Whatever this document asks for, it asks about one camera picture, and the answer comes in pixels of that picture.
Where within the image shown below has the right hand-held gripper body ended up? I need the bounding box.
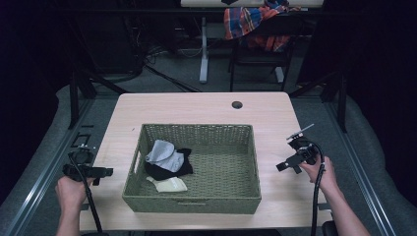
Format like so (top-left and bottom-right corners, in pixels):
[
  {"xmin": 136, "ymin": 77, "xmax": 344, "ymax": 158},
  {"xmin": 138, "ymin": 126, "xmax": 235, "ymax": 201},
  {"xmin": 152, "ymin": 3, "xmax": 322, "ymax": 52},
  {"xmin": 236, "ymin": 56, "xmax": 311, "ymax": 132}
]
[{"xmin": 285, "ymin": 123, "xmax": 322, "ymax": 167}]

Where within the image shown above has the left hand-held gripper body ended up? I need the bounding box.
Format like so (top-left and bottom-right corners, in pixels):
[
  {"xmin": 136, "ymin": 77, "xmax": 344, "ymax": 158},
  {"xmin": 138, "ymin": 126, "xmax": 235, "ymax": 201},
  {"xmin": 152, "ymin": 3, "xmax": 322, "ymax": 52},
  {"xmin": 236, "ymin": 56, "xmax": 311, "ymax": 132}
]
[{"xmin": 62, "ymin": 147, "xmax": 100, "ymax": 183}]

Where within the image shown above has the person's right hand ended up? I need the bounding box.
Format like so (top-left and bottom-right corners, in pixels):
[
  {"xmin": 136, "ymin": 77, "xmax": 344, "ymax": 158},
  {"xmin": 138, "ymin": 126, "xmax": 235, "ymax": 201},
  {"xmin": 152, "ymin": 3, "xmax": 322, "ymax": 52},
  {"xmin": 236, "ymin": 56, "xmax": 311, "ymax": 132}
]
[{"xmin": 298, "ymin": 155, "xmax": 339, "ymax": 195}]

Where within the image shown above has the person's left hand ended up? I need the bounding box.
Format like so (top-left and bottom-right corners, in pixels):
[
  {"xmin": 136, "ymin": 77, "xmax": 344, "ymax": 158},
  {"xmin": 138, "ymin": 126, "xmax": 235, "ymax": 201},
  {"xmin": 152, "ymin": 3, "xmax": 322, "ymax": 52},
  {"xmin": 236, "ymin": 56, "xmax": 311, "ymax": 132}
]
[{"xmin": 54, "ymin": 175, "xmax": 96, "ymax": 213}]

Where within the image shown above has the black metal stand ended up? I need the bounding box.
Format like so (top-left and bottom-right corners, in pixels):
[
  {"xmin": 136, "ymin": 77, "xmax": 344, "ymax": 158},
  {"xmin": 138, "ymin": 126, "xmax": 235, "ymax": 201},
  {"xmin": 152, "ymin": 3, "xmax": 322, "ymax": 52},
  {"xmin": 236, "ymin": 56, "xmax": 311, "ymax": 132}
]
[
  {"xmin": 67, "ymin": 63, "xmax": 130, "ymax": 131},
  {"xmin": 288, "ymin": 70, "xmax": 349, "ymax": 134}
]

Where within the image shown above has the grey sock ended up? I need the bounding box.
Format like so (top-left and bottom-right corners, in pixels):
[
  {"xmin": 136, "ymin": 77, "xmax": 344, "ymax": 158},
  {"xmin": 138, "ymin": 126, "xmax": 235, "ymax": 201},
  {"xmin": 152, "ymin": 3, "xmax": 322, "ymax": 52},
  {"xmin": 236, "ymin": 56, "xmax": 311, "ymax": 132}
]
[{"xmin": 145, "ymin": 139, "xmax": 186, "ymax": 173}]

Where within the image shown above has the green woven basket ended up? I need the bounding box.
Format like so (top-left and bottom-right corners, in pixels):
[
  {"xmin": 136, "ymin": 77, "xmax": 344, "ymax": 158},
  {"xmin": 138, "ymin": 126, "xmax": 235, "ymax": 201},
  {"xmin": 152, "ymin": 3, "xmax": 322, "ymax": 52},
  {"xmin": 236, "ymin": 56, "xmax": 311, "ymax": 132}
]
[{"xmin": 121, "ymin": 123, "xmax": 263, "ymax": 215}]

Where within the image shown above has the cream sock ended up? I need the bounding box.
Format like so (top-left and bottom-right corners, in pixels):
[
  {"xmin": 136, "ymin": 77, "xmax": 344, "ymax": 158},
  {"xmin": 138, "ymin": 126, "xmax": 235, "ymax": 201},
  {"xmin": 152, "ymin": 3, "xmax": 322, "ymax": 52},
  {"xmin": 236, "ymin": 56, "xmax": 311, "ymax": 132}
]
[{"xmin": 146, "ymin": 175, "xmax": 189, "ymax": 194}]

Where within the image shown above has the black sock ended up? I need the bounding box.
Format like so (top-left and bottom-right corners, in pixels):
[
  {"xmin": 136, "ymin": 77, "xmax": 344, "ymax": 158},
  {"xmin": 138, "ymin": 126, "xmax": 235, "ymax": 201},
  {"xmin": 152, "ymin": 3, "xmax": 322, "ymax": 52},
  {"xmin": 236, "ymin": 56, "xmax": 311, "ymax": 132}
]
[{"xmin": 144, "ymin": 147, "xmax": 195, "ymax": 182}]

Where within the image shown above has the white desk leg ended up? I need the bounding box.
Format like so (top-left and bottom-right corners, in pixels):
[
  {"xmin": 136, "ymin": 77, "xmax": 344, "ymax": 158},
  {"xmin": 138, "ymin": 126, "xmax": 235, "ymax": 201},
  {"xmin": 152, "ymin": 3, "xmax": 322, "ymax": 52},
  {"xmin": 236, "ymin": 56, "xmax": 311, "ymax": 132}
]
[
  {"xmin": 199, "ymin": 16, "xmax": 210, "ymax": 85},
  {"xmin": 273, "ymin": 66, "xmax": 285, "ymax": 85}
]

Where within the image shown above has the black chair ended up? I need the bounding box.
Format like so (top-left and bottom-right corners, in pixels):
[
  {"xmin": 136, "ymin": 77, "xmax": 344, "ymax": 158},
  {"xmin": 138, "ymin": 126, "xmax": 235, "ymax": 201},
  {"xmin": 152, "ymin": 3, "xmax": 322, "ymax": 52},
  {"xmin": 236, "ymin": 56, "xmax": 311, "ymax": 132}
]
[{"xmin": 227, "ymin": 13, "xmax": 297, "ymax": 93}]

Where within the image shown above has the plaid cloth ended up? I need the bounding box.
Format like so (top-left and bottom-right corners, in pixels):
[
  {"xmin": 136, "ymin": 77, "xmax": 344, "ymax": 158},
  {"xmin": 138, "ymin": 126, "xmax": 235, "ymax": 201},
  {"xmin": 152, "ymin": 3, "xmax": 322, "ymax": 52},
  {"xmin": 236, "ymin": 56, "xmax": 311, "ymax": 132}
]
[{"xmin": 223, "ymin": 0, "xmax": 301, "ymax": 52}]

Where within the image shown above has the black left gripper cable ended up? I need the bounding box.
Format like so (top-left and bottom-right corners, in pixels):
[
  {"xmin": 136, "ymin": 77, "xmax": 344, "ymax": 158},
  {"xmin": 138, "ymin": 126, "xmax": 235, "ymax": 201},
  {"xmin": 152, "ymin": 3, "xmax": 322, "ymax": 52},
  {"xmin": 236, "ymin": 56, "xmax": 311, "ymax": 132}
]
[{"xmin": 67, "ymin": 152, "xmax": 104, "ymax": 235}]

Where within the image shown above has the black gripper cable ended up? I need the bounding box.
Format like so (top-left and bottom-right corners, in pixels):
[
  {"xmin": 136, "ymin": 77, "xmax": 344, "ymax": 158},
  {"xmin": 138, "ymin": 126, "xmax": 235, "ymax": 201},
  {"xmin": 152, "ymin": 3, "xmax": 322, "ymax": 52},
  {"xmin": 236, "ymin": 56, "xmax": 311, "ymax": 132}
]
[
  {"xmin": 67, "ymin": 152, "xmax": 104, "ymax": 235},
  {"xmin": 309, "ymin": 141, "xmax": 327, "ymax": 236}
]

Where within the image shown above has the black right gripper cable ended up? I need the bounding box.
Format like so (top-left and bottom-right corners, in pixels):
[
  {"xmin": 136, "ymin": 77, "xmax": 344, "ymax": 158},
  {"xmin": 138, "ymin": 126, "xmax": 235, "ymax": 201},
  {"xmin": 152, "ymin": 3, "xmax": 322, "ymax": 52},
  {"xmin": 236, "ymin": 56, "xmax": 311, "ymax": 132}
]
[{"xmin": 309, "ymin": 141, "xmax": 327, "ymax": 236}]

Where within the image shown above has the metal floor rail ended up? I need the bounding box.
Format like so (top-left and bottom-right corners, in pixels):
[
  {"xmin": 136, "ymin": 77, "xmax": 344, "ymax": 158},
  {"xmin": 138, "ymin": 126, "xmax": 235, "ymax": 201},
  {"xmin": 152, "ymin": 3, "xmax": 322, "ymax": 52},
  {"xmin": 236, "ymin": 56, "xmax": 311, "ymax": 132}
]
[
  {"xmin": 322, "ymin": 101, "xmax": 398, "ymax": 236},
  {"xmin": 0, "ymin": 97, "xmax": 96, "ymax": 236}
]

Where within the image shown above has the black floor cable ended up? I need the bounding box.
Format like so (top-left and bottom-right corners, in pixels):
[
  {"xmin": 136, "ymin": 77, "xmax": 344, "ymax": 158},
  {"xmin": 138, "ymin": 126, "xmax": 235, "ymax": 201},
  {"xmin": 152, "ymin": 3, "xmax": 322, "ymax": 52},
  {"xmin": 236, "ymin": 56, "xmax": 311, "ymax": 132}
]
[{"xmin": 143, "ymin": 62, "xmax": 202, "ymax": 93}]

